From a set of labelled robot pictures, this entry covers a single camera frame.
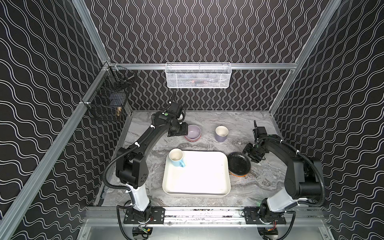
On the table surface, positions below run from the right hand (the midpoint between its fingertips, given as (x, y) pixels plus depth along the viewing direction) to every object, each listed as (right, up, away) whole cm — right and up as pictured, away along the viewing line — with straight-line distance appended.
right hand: (247, 156), depth 91 cm
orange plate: (-7, -11, -3) cm, 14 cm away
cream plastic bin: (-26, -10, -2) cm, 28 cm away
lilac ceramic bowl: (-33, +13, +12) cm, 37 cm away
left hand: (-39, +16, -5) cm, 42 cm away
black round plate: (-6, -5, -1) cm, 8 cm away
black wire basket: (-87, +35, +2) cm, 94 cm away
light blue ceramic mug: (-44, 0, 0) cm, 44 cm away
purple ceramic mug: (-14, +14, +14) cm, 24 cm away
